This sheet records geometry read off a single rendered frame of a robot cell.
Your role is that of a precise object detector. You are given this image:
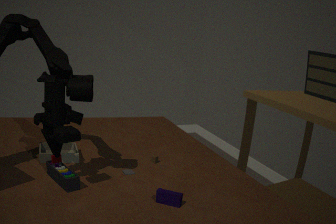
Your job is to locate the red blade fuse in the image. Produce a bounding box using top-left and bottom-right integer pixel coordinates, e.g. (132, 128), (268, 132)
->
(51, 154), (62, 167)

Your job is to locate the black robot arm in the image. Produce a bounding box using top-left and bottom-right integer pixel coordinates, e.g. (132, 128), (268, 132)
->
(0, 14), (93, 125)

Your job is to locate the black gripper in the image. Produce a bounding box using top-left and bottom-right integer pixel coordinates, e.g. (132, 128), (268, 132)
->
(34, 100), (81, 158)

